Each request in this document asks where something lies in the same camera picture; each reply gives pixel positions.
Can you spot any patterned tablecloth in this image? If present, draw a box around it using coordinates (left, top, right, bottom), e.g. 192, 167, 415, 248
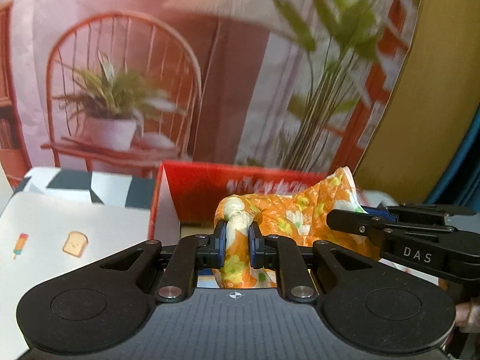
1, 166, 154, 359

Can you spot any orange floral cloth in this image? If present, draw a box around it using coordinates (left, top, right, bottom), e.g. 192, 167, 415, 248
213, 166, 380, 289

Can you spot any wooden wall panel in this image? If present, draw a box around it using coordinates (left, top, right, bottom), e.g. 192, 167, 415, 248
354, 0, 479, 203

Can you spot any red strawberry cardboard box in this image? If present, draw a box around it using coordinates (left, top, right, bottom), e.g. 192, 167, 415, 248
147, 159, 380, 290

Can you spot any person right hand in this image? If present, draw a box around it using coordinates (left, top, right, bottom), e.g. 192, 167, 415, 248
439, 279, 479, 333

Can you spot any printed room backdrop cloth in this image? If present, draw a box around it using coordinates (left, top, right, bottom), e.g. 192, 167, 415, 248
1, 0, 421, 185

